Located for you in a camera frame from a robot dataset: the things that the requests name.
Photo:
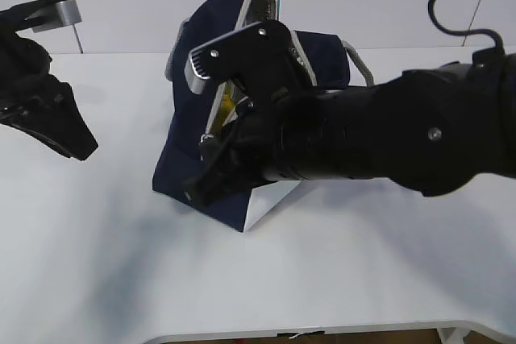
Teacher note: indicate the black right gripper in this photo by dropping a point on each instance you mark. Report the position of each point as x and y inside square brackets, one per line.
[241, 156]

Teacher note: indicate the navy blue lunch bag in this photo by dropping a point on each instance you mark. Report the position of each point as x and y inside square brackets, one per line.
[326, 59]

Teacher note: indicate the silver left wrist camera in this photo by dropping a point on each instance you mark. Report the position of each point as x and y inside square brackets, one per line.
[55, 14]

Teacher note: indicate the yellow lemon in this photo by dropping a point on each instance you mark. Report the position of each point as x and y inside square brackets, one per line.
[225, 109]

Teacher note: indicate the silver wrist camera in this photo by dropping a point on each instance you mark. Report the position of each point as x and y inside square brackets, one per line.
[258, 58]
[55, 14]

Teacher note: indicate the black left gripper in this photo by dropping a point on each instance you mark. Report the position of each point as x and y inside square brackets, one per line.
[37, 103]

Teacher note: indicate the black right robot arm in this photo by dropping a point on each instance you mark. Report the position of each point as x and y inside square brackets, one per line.
[429, 130]

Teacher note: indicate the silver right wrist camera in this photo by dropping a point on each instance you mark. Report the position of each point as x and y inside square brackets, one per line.
[258, 58]

